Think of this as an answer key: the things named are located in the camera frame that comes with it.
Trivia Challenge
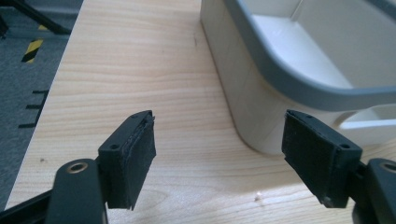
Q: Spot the white bin with grey rim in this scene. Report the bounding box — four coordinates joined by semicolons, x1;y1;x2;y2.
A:
199;0;396;156

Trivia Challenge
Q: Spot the black metal stand leg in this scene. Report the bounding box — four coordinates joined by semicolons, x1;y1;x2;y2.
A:
0;0;73;38

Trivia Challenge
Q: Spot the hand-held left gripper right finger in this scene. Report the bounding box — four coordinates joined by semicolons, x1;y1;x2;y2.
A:
281;108;363;209

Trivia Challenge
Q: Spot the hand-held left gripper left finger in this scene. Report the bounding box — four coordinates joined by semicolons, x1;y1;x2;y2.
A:
97;109;157;211

